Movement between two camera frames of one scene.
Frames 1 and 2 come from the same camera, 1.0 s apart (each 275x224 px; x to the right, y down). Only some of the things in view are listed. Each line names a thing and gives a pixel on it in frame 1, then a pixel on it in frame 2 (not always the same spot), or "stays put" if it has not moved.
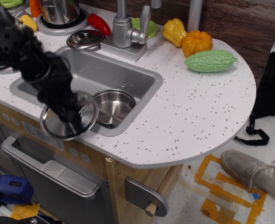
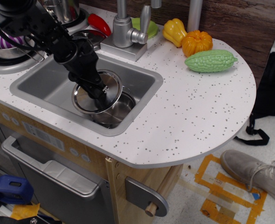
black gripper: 51,75 → 78,58
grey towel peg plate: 140,195 stays put
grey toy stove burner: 81,23 stays put
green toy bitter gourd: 211,61 stays put
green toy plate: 152,29 stays put
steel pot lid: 57,128 → 112,85
